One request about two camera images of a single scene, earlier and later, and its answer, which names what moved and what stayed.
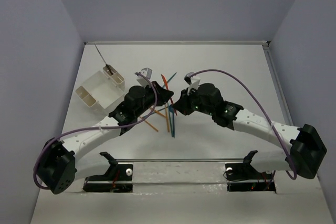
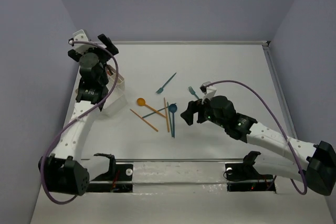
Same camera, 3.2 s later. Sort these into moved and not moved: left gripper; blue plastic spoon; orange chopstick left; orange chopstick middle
Moved: left gripper
Not moved: blue plastic spoon; orange chopstick middle; orange chopstick left
